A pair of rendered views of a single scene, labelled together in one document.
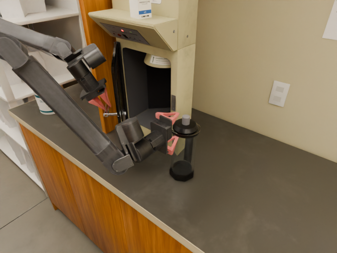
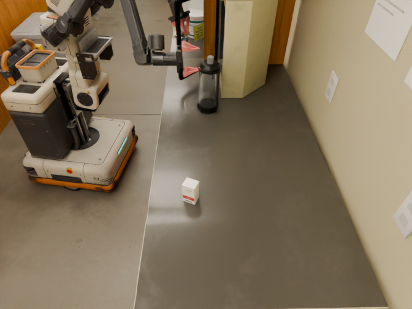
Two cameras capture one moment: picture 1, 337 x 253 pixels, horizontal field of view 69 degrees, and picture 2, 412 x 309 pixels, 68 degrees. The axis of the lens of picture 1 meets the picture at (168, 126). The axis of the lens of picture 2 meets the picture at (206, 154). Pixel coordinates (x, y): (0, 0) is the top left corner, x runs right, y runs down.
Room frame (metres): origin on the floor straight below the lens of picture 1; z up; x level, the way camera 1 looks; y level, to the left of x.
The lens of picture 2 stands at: (-0.09, -1.00, 1.81)
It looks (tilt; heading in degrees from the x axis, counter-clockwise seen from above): 43 degrees down; 49
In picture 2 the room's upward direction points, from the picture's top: 1 degrees clockwise
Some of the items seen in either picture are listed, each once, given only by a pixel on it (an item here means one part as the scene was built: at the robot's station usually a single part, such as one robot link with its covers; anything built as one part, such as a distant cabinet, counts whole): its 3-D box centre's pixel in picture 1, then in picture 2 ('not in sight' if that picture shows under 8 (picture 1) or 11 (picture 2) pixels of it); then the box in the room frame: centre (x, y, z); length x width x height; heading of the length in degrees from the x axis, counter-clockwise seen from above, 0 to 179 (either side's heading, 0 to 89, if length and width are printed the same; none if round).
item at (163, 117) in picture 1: (169, 122); (188, 51); (0.66, 0.00, 1.23); 0.09 x 0.07 x 0.07; 141
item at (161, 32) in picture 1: (131, 30); not in sight; (0.90, 0.13, 1.46); 0.32 x 0.12 x 0.10; 51
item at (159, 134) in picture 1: (154, 141); (172, 59); (0.61, 0.04, 1.20); 0.07 x 0.07 x 0.10; 51
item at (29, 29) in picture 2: not in sight; (48, 38); (0.69, 2.43, 0.49); 0.60 x 0.42 x 0.33; 51
